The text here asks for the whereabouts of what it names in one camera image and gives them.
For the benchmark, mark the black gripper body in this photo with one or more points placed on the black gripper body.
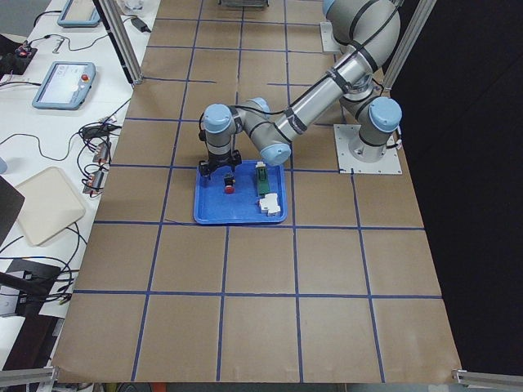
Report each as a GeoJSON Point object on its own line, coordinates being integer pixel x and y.
{"type": "Point", "coordinates": [220, 159]}

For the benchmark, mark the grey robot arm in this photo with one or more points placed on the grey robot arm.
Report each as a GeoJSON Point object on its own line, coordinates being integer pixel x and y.
{"type": "Point", "coordinates": [368, 32]}

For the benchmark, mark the blue plastic tray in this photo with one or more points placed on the blue plastic tray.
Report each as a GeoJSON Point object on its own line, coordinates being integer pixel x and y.
{"type": "Point", "coordinates": [212, 206]}

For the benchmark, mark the green terminal block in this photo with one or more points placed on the green terminal block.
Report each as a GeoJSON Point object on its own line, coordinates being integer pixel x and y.
{"type": "Point", "coordinates": [263, 184]}

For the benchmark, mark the white circuit breaker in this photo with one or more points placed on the white circuit breaker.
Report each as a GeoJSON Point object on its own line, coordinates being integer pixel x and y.
{"type": "Point", "coordinates": [269, 204]}

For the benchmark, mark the black power adapter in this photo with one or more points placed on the black power adapter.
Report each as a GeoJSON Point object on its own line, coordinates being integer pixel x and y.
{"type": "Point", "coordinates": [140, 25]}

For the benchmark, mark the blue teach pendant near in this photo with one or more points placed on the blue teach pendant near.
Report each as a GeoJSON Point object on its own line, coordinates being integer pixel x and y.
{"type": "Point", "coordinates": [65, 86]}

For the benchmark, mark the blue teach pendant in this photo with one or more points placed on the blue teach pendant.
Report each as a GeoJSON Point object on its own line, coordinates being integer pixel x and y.
{"type": "Point", "coordinates": [79, 14]}
{"type": "Point", "coordinates": [65, 86]}

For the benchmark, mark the blue teach pendant far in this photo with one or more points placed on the blue teach pendant far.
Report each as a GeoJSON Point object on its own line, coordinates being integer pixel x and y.
{"type": "Point", "coordinates": [79, 14]}

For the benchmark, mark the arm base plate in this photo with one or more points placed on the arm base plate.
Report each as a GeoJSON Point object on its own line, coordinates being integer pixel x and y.
{"type": "Point", "coordinates": [356, 157]}
{"type": "Point", "coordinates": [329, 44]}

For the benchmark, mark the aluminium frame post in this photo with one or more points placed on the aluminium frame post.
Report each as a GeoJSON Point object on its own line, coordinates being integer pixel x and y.
{"type": "Point", "coordinates": [111, 19]}

